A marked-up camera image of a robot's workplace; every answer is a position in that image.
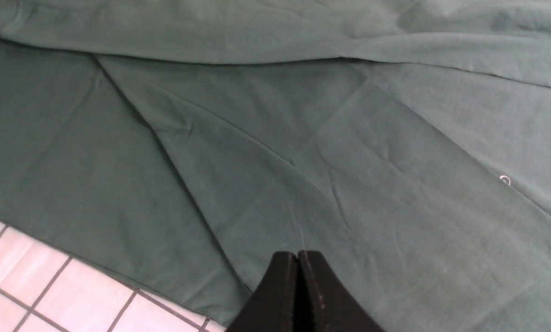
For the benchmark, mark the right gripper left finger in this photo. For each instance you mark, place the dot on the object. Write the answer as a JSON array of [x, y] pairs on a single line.
[[271, 306]]

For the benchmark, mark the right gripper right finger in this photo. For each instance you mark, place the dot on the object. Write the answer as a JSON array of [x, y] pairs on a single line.
[[323, 302]]

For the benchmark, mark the green long sleeve shirt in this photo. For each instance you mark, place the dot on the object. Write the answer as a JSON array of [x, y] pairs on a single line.
[[177, 144]]

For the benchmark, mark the white grid pattern tablecloth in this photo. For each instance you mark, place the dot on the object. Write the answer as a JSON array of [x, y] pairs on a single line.
[[44, 290]]

